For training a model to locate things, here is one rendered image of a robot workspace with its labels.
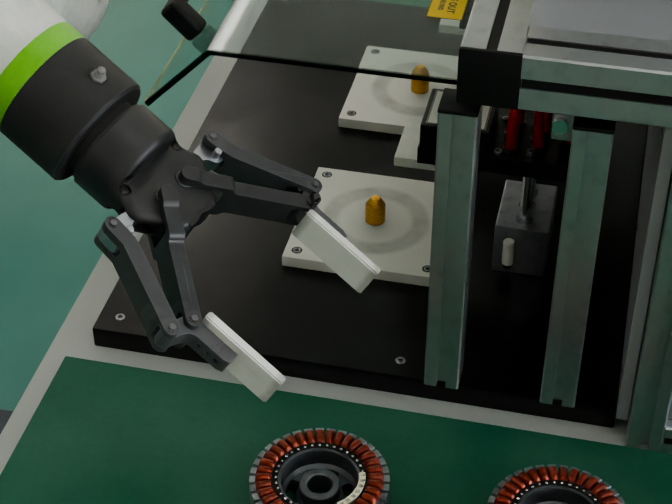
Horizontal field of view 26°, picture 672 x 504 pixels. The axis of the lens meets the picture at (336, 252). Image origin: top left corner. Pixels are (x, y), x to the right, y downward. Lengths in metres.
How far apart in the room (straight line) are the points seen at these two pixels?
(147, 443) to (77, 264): 1.41
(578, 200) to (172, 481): 0.40
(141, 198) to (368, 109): 0.58
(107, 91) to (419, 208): 0.48
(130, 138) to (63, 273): 1.60
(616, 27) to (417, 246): 0.39
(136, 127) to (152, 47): 2.21
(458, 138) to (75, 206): 1.74
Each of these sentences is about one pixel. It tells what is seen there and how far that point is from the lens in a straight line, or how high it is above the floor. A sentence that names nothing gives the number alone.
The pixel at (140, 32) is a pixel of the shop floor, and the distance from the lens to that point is 3.30.
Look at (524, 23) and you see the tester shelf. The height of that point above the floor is 1.11.
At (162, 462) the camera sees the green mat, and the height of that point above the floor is 0.75.
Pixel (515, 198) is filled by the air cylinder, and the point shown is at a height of 0.82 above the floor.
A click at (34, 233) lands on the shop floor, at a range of 2.73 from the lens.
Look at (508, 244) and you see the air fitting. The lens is 1.35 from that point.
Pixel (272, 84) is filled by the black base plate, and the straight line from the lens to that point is 1.65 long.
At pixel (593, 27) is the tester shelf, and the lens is 1.08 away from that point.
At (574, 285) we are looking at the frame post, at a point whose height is 0.90.
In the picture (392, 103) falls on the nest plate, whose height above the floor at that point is 0.78.
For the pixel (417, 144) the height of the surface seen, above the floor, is 0.88.
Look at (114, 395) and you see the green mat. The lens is 1.30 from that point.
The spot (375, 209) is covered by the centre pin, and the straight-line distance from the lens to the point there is 1.40.
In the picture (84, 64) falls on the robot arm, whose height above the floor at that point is 1.11.
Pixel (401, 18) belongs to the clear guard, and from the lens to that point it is 1.18.
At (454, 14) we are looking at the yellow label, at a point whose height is 1.07.
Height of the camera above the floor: 1.65
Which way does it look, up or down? 39 degrees down
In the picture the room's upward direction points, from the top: straight up
